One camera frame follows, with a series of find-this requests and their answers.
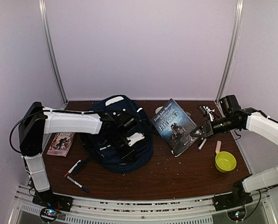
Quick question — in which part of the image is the right aluminium corner post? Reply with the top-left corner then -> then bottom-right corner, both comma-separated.
215,0 -> 245,103

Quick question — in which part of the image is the navy blue student backpack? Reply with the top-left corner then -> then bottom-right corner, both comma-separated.
71,95 -> 153,175

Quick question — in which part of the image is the red tipped white marker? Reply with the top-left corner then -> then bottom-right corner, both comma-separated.
64,160 -> 81,178

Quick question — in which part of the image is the dark Wuthering Heights book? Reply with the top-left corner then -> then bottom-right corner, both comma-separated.
151,98 -> 197,157

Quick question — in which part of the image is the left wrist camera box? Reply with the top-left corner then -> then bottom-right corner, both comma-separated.
101,111 -> 145,146

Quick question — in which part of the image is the aluminium corner post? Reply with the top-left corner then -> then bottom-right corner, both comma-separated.
38,0 -> 68,104
215,0 -> 245,103

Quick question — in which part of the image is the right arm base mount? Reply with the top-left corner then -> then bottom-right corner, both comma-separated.
213,182 -> 253,222

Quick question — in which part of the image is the lime green bowl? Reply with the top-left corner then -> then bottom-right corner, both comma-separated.
215,151 -> 236,173

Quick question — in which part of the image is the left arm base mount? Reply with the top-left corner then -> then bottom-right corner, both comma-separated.
32,189 -> 73,224

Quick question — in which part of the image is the white and navy bowl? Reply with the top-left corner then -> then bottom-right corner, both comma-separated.
155,106 -> 163,114

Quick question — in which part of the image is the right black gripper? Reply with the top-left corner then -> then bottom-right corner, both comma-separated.
190,115 -> 239,138

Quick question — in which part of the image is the purple capped white marker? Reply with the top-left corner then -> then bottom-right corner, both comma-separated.
197,139 -> 207,151

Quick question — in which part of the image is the blue capped white marker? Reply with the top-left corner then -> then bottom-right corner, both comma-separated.
66,176 -> 90,193

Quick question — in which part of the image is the pink illustrated paperback book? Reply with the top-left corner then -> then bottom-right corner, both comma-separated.
47,132 -> 76,157

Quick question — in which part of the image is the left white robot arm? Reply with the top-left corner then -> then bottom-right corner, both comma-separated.
18,102 -> 144,207

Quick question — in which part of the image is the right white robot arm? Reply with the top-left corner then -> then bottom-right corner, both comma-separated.
190,107 -> 278,206

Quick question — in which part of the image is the aluminium front rail frame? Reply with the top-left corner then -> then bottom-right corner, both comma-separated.
9,184 -> 277,224

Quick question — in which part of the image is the left aluminium corner post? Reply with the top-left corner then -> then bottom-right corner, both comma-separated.
38,0 -> 68,104

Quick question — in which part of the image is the black capped white marker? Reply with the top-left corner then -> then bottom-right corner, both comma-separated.
198,138 -> 206,146

